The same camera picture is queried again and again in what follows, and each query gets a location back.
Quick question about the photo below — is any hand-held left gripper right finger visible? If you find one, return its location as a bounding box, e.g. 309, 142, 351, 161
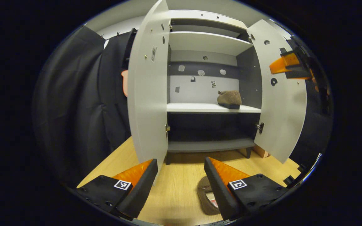
204, 156, 288, 221

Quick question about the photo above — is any brown shoe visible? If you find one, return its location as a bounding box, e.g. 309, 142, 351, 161
217, 90, 242, 110
197, 176, 222, 216

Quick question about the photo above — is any white shoe cabinet door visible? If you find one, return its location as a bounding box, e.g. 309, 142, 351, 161
127, 0, 173, 186
246, 19, 308, 164

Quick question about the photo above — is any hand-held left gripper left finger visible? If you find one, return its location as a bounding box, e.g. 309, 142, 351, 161
77, 159, 159, 220

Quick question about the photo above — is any white shoe cabinet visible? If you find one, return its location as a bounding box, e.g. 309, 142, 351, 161
165, 9, 263, 165

